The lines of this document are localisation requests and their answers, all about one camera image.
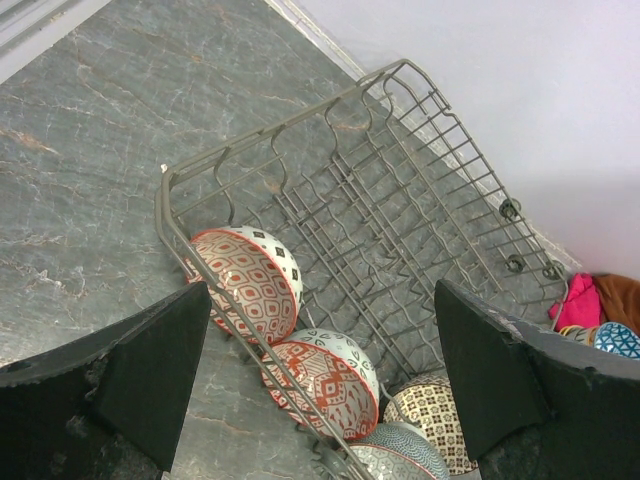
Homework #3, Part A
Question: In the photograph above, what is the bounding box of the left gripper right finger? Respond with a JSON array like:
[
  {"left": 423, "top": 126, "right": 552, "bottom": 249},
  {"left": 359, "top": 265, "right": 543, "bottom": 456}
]
[{"left": 434, "top": 280, "right": 639, "bottom": 479}]

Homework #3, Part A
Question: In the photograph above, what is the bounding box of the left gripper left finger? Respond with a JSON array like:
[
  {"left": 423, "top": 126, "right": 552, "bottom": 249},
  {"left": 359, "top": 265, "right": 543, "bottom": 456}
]
[{"left": 1, "top": 282, "right": 212, "bottom": 479}]

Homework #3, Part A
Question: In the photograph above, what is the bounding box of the blue triangle pattern bowl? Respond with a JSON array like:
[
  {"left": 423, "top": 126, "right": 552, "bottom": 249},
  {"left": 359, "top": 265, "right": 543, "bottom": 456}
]
[{"left": 593, "top": 322, "right": 640, "bottom": 360}]

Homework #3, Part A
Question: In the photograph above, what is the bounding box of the brown dotted pattern bowl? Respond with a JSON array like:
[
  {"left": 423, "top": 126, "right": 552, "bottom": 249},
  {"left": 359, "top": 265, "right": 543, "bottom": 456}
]
[{"left": 382, "top": 373, "right": 479, "bottom": 477}]

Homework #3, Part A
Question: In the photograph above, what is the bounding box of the grey hexagon pattern bowl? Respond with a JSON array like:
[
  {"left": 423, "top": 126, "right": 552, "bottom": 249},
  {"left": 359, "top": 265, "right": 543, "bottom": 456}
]
[{"left": 349, "top": 422, "right": 451, "bottom": 480}]

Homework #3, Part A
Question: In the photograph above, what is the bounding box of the red diamond pattern bowl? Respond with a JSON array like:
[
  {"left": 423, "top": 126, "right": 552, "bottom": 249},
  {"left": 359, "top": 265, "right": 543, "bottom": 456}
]
[{"left": 191, "top": 225, "right": 303, "bottom": 344}]

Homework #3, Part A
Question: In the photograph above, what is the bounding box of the red geometric pattern bowl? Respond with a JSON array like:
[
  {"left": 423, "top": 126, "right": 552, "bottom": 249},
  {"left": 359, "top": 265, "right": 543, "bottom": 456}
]
[{"left": 261, "top": 328, "right": 380, "bottom": 440}]

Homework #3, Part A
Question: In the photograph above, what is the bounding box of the grey wire dish rack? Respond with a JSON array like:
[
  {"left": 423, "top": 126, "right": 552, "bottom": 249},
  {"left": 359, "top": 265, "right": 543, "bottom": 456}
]
[{"left": 154, "top": 58, "right": 571, "bottom": 480}]

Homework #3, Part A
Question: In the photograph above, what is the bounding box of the cream bowl orange rim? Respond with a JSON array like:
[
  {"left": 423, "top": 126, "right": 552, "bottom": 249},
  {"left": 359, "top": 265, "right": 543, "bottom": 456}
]
[{"left": 559, "top": 325, "right": 599, "bottom": 346}]

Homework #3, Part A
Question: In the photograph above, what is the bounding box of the pink cloth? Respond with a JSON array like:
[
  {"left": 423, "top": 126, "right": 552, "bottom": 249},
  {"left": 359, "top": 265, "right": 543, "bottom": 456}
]
[{"left": 548, "top": 273, "right": 602, "bottom": 332}]

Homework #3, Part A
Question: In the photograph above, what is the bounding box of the brown cloth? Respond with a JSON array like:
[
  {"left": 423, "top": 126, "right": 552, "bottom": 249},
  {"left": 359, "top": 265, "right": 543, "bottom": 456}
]
[{"left": 593, "top": 274, "right": 639, "bottom": 333}]

